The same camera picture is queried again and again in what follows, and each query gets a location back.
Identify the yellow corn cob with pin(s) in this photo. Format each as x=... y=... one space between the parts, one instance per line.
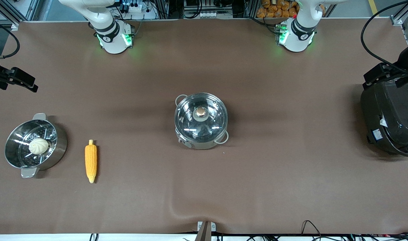
x=90 y=160

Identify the bag of orange buns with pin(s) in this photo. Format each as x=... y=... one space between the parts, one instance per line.
x=277 y=8

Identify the white steamed bun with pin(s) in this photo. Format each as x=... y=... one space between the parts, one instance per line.
x=39 y=146

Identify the white power strip with plugs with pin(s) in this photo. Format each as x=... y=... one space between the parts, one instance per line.
x=137 y=8

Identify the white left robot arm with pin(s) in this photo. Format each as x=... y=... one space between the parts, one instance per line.
x=299 y=33

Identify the steel steamer basket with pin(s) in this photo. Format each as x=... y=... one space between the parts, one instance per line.
x=55 y=147

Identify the brown table mat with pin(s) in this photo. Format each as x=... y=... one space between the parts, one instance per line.
x=257 y=187

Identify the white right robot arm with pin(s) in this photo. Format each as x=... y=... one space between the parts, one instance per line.
x=112 y=33

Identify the grey metal table clamp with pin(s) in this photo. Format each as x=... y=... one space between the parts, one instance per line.
x=206 y=229

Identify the grey electric cooking pot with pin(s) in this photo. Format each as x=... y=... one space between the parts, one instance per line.
x=204 y=144

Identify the black rice cooker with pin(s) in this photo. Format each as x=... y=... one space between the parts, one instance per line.
x=388 y=120

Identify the glass pot lid with knob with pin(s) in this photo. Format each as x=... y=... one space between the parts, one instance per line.
x=200 y=117

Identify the aluminium frame profile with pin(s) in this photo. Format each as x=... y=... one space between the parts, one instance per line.
x=9 y=13
x=400 y=18

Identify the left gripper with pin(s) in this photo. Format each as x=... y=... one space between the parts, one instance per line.
x=404 y=64

